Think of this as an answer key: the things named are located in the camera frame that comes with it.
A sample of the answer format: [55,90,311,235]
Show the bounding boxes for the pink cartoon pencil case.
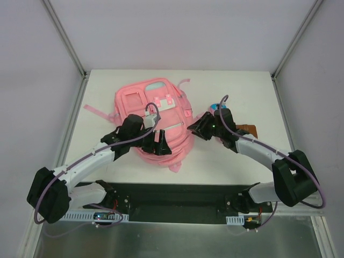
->
[209,103,220,114]

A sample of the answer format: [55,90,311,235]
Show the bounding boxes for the pink student backpack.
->
[84,78,196,173]

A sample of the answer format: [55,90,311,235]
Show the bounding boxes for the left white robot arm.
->
[27,114,171,224]

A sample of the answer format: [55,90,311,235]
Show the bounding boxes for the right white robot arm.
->
[188,108,319,212]

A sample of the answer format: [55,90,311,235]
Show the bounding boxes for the brown leather wallet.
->
[236,124,258,138]

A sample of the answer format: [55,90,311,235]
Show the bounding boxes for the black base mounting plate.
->
[80,180,272,225]

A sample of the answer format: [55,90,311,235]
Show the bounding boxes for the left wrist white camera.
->
[144,113,158,128]

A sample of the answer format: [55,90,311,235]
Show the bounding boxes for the left white cable duct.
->
[59,211,129,223]

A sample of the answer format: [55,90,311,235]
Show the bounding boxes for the white cable duct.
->
[226,215,245,226]
[59,211,129,223]

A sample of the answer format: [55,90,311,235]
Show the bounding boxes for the right white cable duct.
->
[226,215,245,226]

